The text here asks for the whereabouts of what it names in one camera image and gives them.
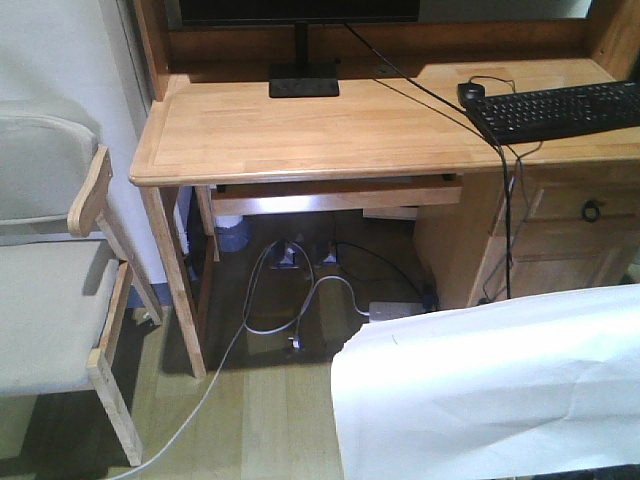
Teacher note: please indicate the white paper sheet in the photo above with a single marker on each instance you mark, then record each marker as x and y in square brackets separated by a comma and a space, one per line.
[532, 385]

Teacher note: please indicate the white power strip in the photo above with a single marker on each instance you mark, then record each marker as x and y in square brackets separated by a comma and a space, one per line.
[387, 310]

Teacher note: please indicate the black computer monitor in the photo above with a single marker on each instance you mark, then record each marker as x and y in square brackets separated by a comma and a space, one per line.
[300, 45]

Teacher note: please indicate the black computer mouse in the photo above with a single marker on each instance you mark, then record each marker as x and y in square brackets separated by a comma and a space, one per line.
[470, 91]

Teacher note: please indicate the black keyboard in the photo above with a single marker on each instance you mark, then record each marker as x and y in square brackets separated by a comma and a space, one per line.
[559, 113]

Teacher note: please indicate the wooden chair with beige cushion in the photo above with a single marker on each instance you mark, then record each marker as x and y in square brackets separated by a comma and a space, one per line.
[67, 265]

